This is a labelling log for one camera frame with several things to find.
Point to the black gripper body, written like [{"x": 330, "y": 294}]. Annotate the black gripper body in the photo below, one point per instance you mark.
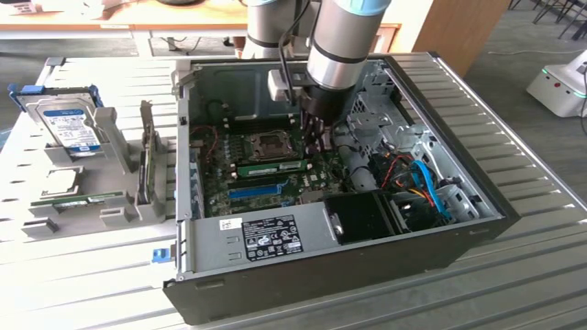
[{"x": 327, "y": 103}]

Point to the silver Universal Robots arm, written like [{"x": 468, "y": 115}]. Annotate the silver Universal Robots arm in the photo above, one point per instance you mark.
[{"x": 342, "y": 41}]

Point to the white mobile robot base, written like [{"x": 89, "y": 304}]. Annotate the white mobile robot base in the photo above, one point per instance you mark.
[{"x": 559, "y": 89}]

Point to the black RAM slot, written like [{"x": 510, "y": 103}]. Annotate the black RAM slot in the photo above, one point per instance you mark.
[{"x": 256, "y": 124}]

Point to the green RAM stick, white label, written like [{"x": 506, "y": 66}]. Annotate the green RAM stick, white label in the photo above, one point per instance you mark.
[{"x": 271, "y": 168}]

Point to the metal CPU socket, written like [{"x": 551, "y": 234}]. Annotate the metal CPU socket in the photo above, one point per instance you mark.
[{"x": 270, "y": 147}]

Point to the silver disk bay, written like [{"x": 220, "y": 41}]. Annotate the silver disk bay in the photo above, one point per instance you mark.
[{"x": 376, "y": 117}]

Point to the black expansion slot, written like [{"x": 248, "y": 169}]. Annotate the black expansion slot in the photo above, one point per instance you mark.
[{"x": 256, "y": 182}]

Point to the green motherboard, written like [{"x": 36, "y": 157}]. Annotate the green motherboard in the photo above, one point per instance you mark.
[{"x": 271, "y": 192}]

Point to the blue expansion slot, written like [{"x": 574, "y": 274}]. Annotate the blue expansion slot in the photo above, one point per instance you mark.
[{"x": 254, "y": 193}]

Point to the grey power supply with label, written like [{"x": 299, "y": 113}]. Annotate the grey power supply with label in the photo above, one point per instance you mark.
[{"x": 256, "y": 237}]

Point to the wooden cabinet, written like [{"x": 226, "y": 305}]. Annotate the wooden cabinet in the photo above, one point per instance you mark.
[{"x": 458, "y": 34}]

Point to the black open PC case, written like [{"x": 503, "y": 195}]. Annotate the black open PC case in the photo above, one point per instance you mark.
[{"x": 367, "y": 268}]

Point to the blue plastic clip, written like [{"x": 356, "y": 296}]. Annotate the blue plastic clip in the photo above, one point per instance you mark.
[{"x": 160, "y": 256}]

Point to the grey parts rack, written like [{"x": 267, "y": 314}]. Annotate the grey parts rack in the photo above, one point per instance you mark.
[{"x": 100, "y": 203}]

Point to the hard disk in blue caddy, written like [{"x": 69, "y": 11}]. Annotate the hard disk in blue caddy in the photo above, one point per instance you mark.
[{"x": 64, "y": 120}]

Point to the silver CPU chip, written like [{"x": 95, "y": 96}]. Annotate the silver CPU chip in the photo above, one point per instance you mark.
[{"x": 60, "y": 182}]

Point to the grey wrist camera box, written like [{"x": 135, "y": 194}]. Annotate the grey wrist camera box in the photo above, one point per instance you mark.
[{"x": 280, "y": 86}]

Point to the graphics card with metal bracket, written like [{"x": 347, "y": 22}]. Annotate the graphics card with metal bracket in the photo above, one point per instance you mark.
[{"x": 147, "y": 154}]

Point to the wooden desk with white frame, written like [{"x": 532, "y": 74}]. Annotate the wooden desk with white frame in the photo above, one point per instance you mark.
[{"x": 138, "y": 20}]

